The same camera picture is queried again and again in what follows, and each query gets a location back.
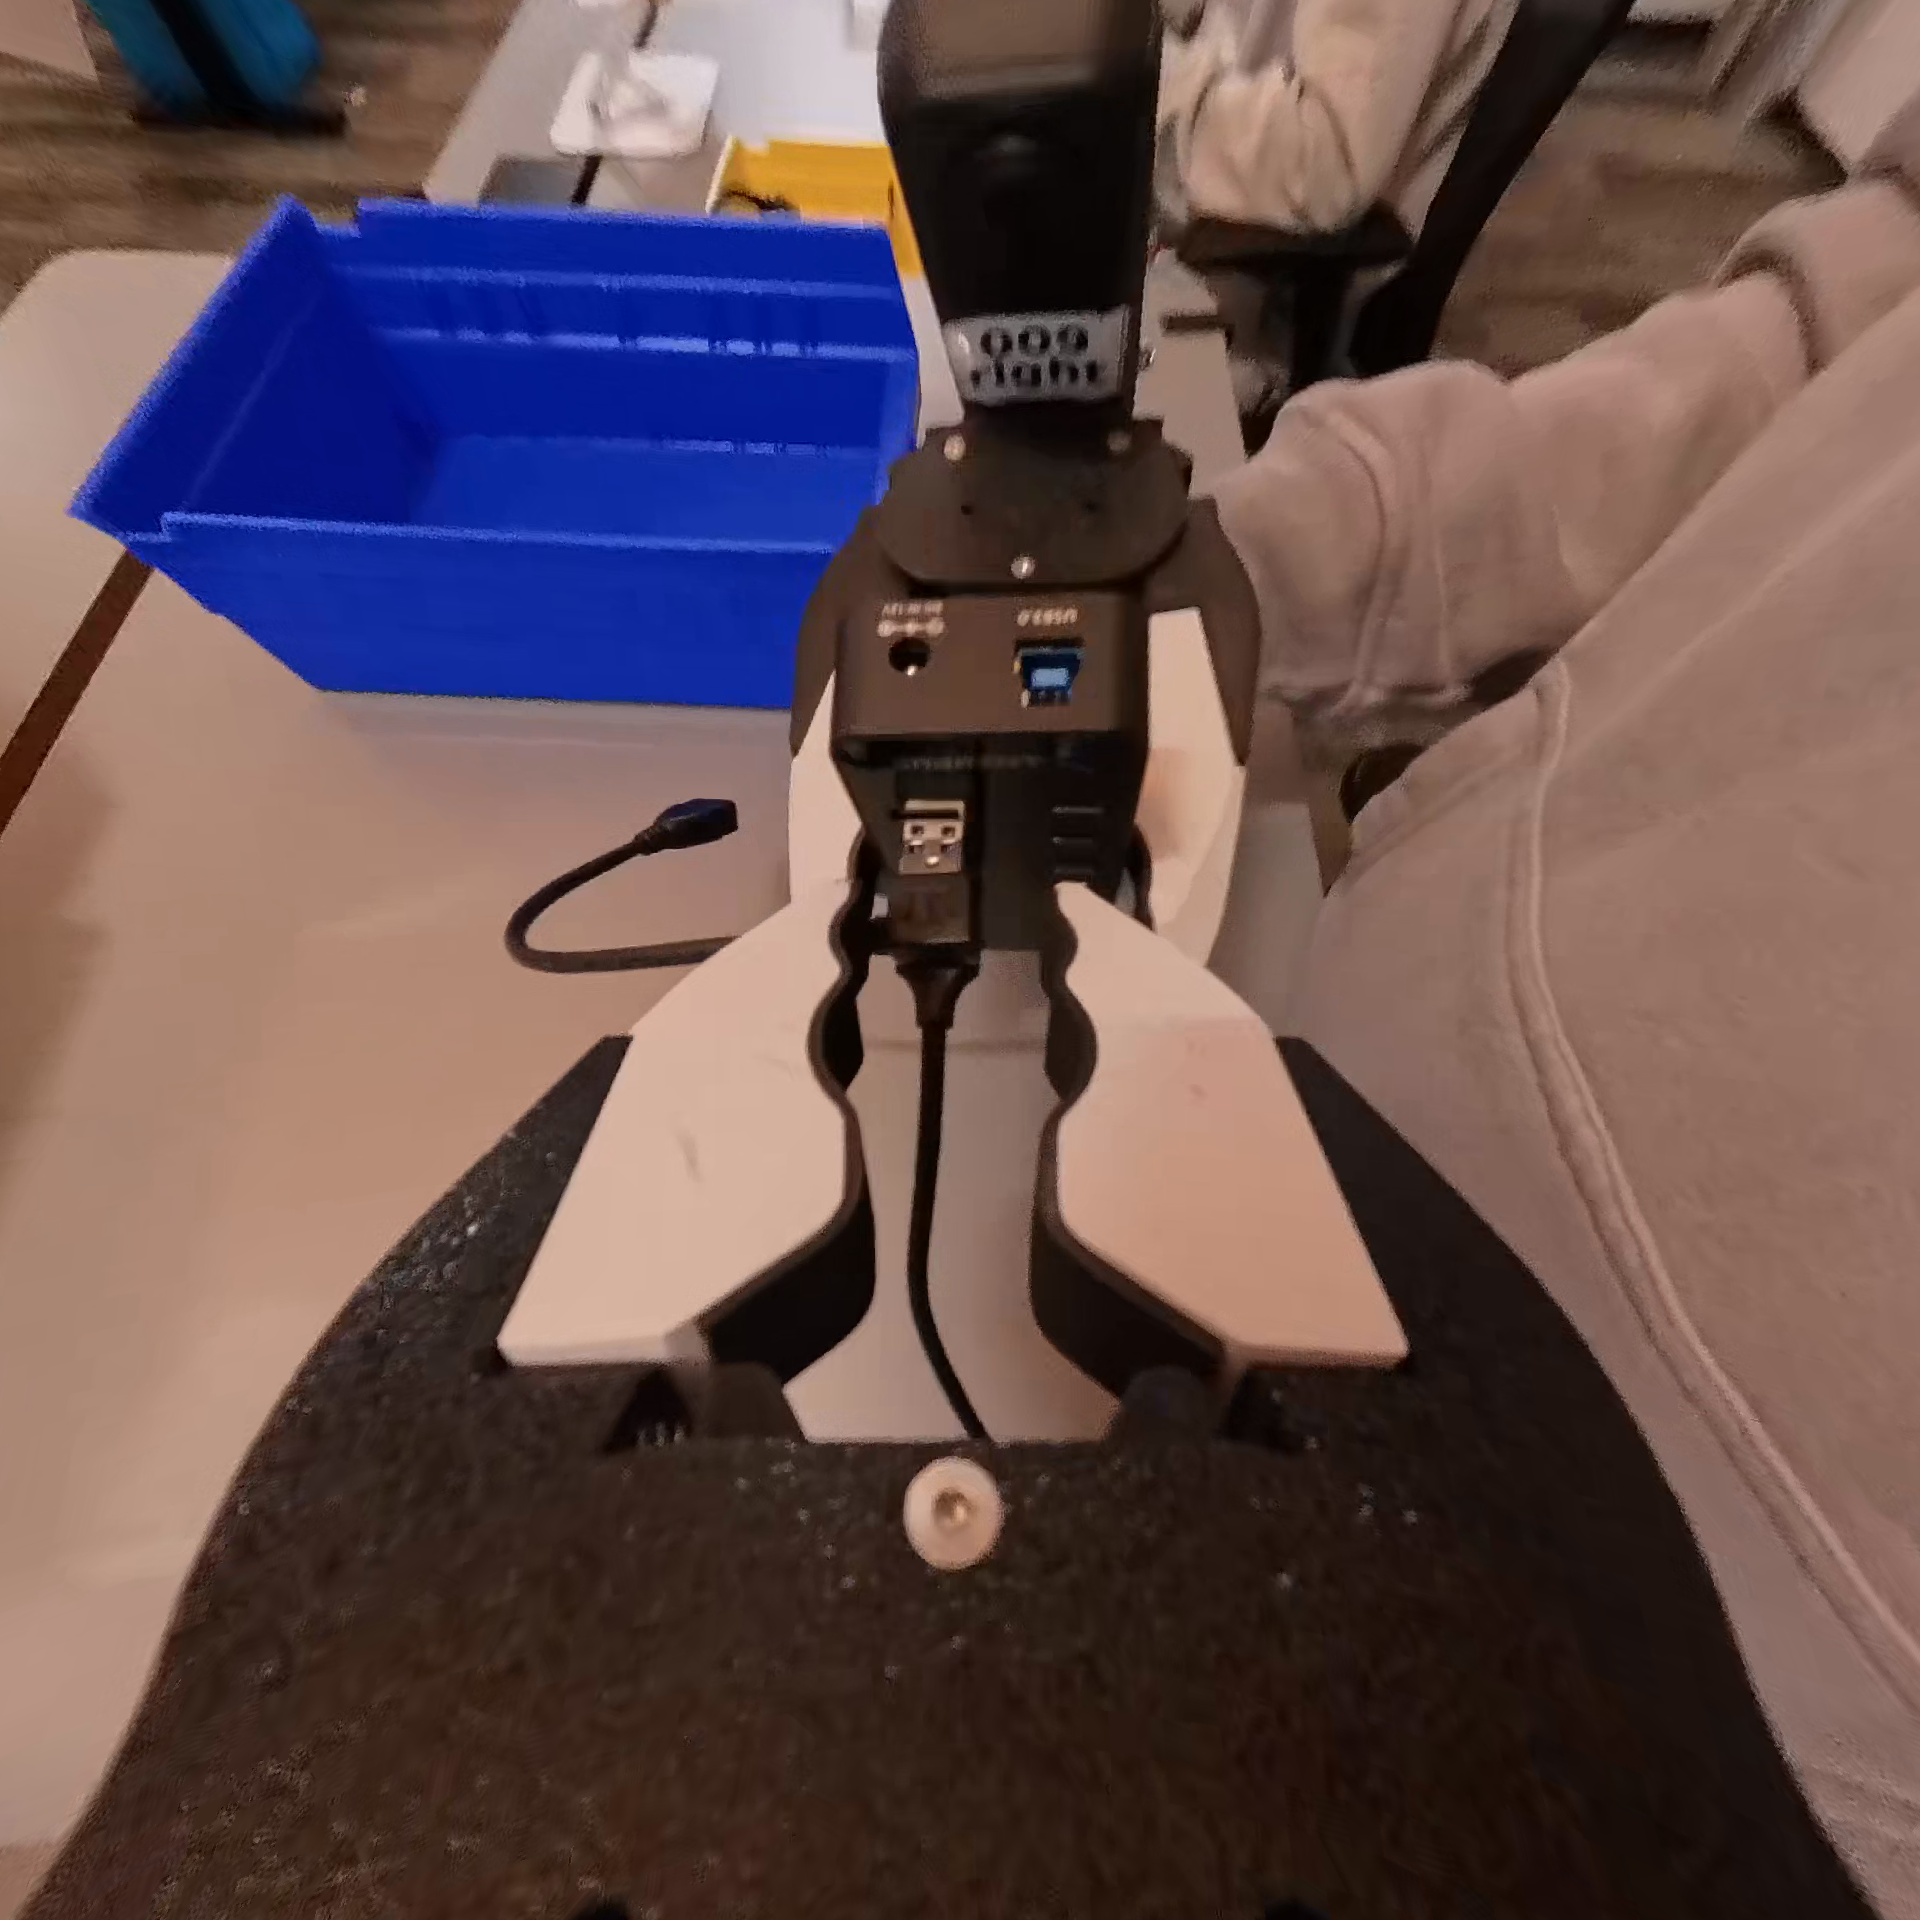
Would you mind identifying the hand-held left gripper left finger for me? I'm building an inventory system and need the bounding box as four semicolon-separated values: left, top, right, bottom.
495;878;880;1370

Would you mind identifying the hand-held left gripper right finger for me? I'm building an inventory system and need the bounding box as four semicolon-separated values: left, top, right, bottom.
1030;883;1415;1379

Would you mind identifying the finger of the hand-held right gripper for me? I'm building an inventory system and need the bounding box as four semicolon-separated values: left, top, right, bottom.
1143;607;1250;975
778;703;863;917

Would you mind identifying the black usb hub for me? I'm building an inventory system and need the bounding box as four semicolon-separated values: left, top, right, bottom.
829;589;1154;958

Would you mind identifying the black usb cable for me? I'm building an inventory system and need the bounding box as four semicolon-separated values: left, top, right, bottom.
504;797;993;1445

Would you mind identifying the person's right forearm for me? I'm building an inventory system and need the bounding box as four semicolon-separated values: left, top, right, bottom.
1206;141;1920;768

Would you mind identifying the yellow box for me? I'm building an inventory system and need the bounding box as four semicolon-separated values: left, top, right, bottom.
704;135;922;278

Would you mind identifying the pale grey garment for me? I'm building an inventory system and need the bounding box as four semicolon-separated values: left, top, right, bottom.
1154;0;1518;234

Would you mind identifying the blue plastic bin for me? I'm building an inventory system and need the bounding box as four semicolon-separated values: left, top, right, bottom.
66;194;920;711

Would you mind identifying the black chair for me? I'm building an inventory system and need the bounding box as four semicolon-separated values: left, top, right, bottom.
1161;0;1636;436

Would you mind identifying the person in beige hoodie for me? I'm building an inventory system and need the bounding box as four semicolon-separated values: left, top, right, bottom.
1282;285;1920;1920

